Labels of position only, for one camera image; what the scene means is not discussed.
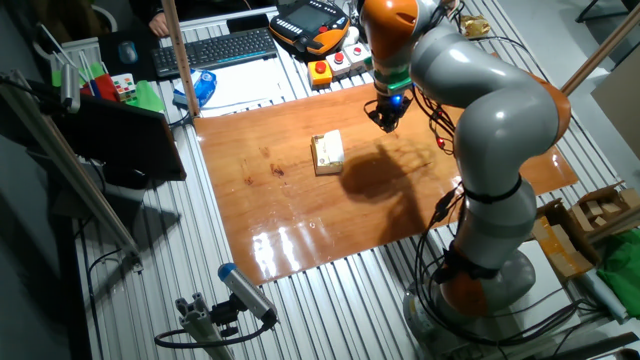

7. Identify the Rubik's cube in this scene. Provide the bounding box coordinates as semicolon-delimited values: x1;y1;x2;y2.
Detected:
110;73;137;103

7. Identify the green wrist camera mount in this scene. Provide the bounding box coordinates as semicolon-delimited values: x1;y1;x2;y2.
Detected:
373;68;414;95

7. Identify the black phone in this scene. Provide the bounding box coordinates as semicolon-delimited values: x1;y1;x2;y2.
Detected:
226;13;271;34

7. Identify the person's bare hand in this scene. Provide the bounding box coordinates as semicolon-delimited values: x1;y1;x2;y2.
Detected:
148;12;170;38

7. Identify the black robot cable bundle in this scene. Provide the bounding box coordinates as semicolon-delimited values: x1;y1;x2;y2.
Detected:
412;184;601;349

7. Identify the crumpled gold wrapper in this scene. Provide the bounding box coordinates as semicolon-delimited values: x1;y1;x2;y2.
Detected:
459;14;492;40

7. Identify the red bag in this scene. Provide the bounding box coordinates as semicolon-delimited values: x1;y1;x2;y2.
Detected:
79;73;121;103

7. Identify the aluminium profile bracket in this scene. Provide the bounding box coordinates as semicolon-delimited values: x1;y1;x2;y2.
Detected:
174;293;236;360

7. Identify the green paper sheet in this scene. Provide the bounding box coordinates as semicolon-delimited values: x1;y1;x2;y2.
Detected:
124;79;166;114

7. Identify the glossy wooden board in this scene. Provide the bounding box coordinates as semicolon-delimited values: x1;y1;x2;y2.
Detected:
193;52;580;286

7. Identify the beige cardboard panel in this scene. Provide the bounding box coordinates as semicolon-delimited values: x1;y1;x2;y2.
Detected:
591;59;640;161

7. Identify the green cloth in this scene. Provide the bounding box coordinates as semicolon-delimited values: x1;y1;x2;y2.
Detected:
597;242;640;319

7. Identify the white paper sheet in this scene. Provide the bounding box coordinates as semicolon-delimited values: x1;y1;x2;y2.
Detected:
199;57;301;119

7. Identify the yellow emergency stop box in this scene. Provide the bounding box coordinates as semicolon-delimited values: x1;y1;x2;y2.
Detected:
307;59;334;89

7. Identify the white paper roll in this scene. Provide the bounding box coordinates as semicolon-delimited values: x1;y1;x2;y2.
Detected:
577;269;629;324

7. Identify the black camera cable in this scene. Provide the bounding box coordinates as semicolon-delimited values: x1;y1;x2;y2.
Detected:
153;319;274;350

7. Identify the blue white plastic package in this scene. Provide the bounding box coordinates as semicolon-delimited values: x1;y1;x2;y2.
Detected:
172;68;218;109

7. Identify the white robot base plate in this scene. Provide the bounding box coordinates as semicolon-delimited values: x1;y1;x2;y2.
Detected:
504;239;581;321

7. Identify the orange black teach pendant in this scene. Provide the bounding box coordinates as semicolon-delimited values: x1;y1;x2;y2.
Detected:
268;0;351;56

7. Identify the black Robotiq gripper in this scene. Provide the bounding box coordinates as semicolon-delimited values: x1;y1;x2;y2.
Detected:
374;92;413;134

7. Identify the diagonal aluminium beam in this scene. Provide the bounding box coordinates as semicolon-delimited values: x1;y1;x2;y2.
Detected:
0;69;144;271

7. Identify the open cardboard box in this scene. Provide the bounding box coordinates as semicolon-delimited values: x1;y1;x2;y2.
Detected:
530;198;601;280

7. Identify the black flat monitor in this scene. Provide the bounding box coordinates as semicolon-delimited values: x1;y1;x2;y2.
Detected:
27;79;188;182

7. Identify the wooden frame post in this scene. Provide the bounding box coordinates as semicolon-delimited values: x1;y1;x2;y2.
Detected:
560;3;640;96
160;0;201;119

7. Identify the dark computer mouse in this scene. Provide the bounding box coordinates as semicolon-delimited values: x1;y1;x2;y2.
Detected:
118;40;139;65

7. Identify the silver camera on beam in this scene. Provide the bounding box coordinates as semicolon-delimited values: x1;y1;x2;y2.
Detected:
59;63;82;114

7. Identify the silver camera blue cap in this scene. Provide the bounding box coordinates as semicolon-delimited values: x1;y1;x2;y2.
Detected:
217;262;279;324

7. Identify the black mouse pad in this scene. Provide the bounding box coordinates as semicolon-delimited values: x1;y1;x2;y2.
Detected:
98;30;161;84

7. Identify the cardboard box with wood blocks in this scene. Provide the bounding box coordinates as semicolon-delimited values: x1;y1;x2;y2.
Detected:
569;182;640;236

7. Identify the black computer keyboard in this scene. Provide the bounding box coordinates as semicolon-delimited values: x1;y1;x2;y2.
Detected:
151;27;279;79

